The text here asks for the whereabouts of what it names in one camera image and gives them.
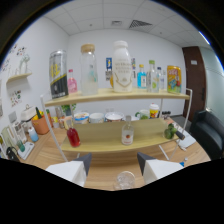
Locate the orange basket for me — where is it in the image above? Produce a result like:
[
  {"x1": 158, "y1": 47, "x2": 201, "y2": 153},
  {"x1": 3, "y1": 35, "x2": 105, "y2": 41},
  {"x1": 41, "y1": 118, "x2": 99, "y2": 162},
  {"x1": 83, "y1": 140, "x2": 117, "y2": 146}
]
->
[{"x1": 31, "y1": 112, "x2": 53, "y2": 136}]

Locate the blue wall poster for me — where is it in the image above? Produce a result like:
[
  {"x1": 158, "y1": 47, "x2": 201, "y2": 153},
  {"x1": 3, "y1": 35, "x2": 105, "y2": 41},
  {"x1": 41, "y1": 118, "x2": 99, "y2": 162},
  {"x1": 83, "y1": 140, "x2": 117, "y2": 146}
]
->
[{"x1": 105, "y1": 57, "x2": 113, "y2": 81}]

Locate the small light blue bottle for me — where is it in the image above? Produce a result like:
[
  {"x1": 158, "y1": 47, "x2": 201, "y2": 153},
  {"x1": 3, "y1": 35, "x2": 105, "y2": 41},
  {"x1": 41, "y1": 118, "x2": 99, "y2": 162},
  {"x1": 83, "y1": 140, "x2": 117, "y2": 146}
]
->
[{"x1": 136, "y1": 63, "x2": 148, "y2": 90}]

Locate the plain white bowl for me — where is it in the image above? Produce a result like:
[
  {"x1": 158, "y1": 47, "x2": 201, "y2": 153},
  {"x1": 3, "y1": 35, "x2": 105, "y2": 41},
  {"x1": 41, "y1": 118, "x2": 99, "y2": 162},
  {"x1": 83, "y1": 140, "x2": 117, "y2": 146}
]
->
[{"x1": 88, "y1": 112, "x2": 106, "y2": 124}]

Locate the colourful wall poster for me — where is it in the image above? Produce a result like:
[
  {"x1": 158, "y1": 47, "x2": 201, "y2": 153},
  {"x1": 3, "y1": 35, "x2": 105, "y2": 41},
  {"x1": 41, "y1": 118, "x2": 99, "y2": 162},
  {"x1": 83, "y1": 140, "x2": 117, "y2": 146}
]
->
[{"x1": 130, "y1": 57, "x2": 137, "y2": 79}]

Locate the yellow snack bag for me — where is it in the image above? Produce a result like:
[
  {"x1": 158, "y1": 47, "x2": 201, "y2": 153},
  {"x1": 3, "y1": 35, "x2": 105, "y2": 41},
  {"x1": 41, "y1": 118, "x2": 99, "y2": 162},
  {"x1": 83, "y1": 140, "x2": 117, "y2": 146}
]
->
[{"x1": 166, "y1": 64, "x2": 183, "y2": 95}]

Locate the dark muddler wooden end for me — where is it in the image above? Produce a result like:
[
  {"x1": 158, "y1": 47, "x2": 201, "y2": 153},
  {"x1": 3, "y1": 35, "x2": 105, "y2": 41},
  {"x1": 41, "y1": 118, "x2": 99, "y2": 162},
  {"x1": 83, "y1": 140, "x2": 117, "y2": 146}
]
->
[{"x1": 174, "y1": 129, "x2": 186, "y2": 141}]

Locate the red liquid bottle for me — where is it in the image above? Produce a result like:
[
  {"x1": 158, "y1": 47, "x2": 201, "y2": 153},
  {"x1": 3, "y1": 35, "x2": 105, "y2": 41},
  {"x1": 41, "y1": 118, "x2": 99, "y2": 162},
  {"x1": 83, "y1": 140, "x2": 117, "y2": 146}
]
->
[{"x1": 63, "y1": 119, "x2": 81, "y2": 148}]

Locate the pale blue bottle white cap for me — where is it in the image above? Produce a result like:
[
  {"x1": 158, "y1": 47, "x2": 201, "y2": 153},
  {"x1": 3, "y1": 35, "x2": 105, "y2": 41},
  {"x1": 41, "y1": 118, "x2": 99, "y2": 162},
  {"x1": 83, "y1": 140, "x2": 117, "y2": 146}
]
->
[{"x1": 27, "y1": 126, "x2": 40, "y2": 143}]

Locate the large black yellow can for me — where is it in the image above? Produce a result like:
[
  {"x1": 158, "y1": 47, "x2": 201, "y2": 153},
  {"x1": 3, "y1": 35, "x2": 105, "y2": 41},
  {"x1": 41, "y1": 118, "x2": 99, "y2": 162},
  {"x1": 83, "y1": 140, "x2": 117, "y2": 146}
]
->
[{"x1": 48, "y1": 49, "x2": 69, "y2": 100}]

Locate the wide white bowl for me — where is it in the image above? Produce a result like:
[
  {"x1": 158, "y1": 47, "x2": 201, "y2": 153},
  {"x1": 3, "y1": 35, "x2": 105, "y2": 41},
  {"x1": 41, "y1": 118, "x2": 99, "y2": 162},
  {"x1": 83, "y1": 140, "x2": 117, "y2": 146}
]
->
[{"x1": 104, "y1": 111, "x2": 126, "y2": 123}]

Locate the small clear bottle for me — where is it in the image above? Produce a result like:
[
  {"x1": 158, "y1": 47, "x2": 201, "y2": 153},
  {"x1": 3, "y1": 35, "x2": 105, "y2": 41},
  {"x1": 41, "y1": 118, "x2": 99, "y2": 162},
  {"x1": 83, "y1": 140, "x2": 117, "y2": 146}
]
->
[{"x1": 156, "y1": 66, "x2": 166, "y2": 91}]

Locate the ceiling air vent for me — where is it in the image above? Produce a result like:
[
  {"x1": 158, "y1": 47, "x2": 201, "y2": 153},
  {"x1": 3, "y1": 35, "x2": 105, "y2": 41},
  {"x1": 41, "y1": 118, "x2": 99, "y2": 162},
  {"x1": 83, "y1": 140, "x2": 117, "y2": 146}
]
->
[{"x1": 128, "y1": 19, "x2": 153, "y2": 29}]

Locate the blue rimmed bowl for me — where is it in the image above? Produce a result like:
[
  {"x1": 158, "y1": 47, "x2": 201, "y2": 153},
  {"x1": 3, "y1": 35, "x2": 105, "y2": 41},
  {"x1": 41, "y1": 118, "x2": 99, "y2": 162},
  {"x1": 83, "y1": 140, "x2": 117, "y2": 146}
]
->
[{"x1": 73, "y1": 111, "x2": 90, "y2": 125}]

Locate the white figurine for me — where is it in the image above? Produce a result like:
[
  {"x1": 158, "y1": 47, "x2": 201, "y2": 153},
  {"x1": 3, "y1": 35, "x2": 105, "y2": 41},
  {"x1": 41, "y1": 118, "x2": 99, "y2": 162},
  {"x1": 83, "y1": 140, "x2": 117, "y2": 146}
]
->
[{"x1": 18, "y1": 53, "x2": 31, "y2": 75}]

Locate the white kitchen scale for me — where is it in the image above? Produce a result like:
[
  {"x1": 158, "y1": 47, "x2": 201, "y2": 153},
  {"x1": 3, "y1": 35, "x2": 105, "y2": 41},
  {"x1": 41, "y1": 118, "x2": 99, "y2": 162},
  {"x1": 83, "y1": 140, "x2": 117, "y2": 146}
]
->
[{"x1": 17, "y1": 141, "x2": 35, "y2": 161}]

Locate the wooden wall shelf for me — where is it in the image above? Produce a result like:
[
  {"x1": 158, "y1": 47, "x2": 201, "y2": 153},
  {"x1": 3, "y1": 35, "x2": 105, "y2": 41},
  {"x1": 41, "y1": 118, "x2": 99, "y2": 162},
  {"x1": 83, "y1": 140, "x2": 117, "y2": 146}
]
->
[{"x1": 5, "y1": 72, "x2": 33, "y2": 84}]

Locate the white countertop appliance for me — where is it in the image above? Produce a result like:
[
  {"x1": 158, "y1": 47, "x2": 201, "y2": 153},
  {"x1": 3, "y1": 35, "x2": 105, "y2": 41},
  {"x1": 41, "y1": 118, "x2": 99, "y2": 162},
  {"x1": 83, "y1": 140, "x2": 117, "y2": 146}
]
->
[{"x1": 20, "y1": 103, "x2": 37, "y2": 122}]

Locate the black armchair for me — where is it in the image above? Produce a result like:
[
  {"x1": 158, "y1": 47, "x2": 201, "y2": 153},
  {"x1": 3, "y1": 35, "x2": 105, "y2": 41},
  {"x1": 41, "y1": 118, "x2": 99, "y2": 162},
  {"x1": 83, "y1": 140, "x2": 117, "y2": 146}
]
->
[{"x1": 189, "y1": 109, "x2": 224, "y2": 161}]

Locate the black kettle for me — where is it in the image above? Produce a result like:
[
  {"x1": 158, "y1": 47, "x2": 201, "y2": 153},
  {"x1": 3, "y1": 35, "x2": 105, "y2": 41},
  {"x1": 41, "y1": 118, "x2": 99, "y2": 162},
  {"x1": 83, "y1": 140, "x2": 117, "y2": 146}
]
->
[{"x1": 5, "y1": 146, "x2": 21, "y2": 163}]

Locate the brown door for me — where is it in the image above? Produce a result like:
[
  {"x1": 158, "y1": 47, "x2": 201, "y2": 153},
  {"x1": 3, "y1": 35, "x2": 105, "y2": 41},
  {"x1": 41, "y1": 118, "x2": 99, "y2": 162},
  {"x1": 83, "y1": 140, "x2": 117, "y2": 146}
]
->
[{"x1": 181, "y1": 45, "x2": 208, "y2": 123}]

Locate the two-tier wooden shelf rack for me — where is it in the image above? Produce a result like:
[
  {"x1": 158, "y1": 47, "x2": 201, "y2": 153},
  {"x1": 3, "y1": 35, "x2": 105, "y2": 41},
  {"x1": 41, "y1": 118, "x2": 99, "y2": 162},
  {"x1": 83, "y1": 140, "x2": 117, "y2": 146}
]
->
[{"x1": 39, "y1": 87, "x2": 194, "y2": 163}]

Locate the white pouch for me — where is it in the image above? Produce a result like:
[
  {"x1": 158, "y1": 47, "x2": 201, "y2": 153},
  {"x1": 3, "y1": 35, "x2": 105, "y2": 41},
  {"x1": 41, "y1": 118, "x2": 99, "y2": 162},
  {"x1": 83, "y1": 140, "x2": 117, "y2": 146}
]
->
[{"x1": 174, "y1": 124, "x2": 197, "y2": 149}]

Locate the clear glass with ice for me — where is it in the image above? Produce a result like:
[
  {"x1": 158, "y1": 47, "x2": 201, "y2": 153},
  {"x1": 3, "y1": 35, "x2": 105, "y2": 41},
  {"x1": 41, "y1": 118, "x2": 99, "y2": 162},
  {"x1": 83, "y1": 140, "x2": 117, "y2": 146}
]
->
[{"x1": 114, "y1": 170, "x2": 137, "y2": 191}]

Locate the white milk bottle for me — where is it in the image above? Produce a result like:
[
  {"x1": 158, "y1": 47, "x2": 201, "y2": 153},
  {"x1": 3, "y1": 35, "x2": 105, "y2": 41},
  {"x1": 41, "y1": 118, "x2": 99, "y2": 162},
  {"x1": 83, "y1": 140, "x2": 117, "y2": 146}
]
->
[{"x1": 111, "y1": 40, "x2": 134, "y2": 94}]

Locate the dark green toy vegetable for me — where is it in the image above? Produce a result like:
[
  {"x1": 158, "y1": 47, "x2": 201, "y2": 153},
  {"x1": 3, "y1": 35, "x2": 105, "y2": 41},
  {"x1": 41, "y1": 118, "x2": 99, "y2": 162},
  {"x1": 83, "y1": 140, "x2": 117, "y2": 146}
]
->
[{"x1": 35, "y1": 106, "x2": 43, "y2": 120}]

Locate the clear bottle red label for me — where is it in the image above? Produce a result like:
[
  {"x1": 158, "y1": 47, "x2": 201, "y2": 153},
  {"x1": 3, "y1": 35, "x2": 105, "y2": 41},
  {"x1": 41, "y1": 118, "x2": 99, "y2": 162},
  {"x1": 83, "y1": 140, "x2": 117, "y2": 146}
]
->
[{"x1": 121, "y1": 115, "x2": 135, "y2": 146}]

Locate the small pink bottle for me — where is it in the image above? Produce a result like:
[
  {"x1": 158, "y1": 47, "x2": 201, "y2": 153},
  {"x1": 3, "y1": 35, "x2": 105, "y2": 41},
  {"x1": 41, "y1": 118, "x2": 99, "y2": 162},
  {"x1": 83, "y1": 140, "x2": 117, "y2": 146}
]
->
[{"x1": 67, "y1": 68, "x2": 78, "y2": 95}]

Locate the green mug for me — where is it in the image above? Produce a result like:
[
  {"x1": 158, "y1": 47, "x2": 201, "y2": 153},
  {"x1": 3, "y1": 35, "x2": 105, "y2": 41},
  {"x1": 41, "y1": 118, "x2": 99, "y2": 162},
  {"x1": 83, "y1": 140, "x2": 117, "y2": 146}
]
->
[{"x1": 134, "y1": 109, "x2": 151, "y2": 120}]

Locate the glass of green limes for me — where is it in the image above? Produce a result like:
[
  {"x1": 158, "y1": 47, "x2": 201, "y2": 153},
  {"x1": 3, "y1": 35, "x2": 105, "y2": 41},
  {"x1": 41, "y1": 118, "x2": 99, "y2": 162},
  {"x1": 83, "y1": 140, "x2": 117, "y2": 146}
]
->
[{"x1": 163, "y1": 123, "x2": 178, "y2": 140}]

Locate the clear bottle green cap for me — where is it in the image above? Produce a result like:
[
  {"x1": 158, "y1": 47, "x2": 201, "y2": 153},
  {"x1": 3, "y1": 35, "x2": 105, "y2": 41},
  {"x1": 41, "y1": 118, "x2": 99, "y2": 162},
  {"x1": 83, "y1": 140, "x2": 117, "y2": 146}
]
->
[{"x1": 146, "y1": 59, "x2": 160, "y2": 94}]

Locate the green cup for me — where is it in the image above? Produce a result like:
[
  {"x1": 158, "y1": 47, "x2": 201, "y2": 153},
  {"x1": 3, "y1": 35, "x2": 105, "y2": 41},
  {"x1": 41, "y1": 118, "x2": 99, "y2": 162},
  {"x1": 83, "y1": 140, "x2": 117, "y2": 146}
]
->
[{"x1": 16, "y1": 139, "x2": 26, "y2": 153}]

